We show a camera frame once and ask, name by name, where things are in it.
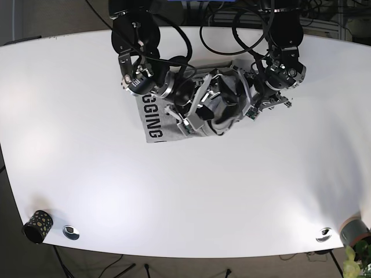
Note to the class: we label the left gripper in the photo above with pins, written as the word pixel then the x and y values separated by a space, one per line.
pixel 254 96

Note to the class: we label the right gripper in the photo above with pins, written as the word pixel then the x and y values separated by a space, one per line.
pixel 188 108

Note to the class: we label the grey T-shirt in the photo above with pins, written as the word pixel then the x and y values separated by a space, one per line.
pixel 150 108

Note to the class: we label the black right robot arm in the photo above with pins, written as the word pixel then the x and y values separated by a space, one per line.
pixel 136 37

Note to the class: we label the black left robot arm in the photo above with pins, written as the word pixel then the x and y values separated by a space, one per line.
pixel 276 65

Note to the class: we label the right silver table grommet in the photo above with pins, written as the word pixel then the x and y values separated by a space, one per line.
pixel 323 235

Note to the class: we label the silver table grommet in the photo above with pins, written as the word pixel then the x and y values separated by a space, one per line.
pixel 70 232
pixel 323 235

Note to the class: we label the grey plant pot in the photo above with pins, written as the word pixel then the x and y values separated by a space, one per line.
pixel 353 230

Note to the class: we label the left silver table grommet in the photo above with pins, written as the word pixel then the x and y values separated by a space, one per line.
pixel 70 232

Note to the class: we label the green potted plant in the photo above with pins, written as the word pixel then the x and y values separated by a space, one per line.
pixel 357 263

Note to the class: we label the black dotted cup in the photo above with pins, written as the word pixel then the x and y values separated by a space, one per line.
pixel 37 227

